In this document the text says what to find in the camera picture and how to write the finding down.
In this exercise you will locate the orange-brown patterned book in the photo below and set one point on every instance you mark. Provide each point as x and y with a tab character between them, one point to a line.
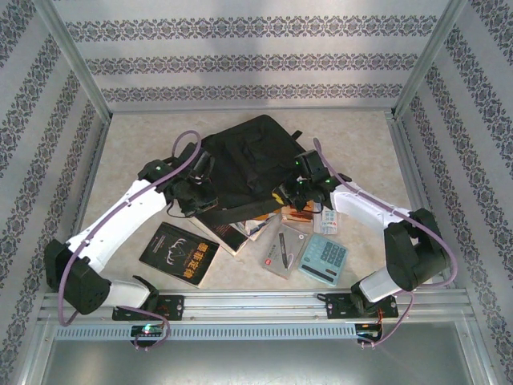
296	216

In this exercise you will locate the white and blue ruler pack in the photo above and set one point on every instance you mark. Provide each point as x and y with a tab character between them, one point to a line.
326	222

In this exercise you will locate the orange book with torn cover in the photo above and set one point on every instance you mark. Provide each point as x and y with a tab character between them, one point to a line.
256	226

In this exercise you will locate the black book with gold print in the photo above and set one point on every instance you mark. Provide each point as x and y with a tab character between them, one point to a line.
176	256

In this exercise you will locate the black fabric backpack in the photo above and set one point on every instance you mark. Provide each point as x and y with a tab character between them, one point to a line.
248	160

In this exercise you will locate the grey pen box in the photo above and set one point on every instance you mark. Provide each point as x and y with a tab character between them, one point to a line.
284	250

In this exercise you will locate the light blue calculator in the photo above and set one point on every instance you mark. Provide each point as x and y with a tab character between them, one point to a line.
322	260

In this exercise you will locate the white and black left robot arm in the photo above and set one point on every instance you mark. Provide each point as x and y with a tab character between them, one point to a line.
120	216

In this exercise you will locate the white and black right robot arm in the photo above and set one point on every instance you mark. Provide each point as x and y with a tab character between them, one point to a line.
360	208

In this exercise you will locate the left controller board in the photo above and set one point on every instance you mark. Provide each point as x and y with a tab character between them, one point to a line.
147	330

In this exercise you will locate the controller board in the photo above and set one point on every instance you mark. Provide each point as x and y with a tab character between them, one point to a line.
368	331
147	330

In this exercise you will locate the right controller board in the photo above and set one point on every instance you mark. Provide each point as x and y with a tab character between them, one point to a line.
368	331

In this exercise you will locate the grey metal front panel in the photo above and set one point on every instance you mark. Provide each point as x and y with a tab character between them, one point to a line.
256	365

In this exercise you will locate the aluminium rear rail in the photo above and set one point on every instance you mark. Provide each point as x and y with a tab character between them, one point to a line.
248	109

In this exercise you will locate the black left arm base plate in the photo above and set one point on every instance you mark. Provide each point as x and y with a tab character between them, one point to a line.
172	306

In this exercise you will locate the aluminium side rail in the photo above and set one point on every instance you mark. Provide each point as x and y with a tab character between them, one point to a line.
96	160
410	160

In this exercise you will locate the aluminium mounting rail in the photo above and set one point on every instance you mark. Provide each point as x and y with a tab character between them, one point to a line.
248	305

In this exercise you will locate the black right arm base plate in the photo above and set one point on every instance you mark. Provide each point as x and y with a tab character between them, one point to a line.
336	306

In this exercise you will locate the aluminium frame post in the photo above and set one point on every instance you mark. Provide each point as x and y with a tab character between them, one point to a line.
429	56
72	60

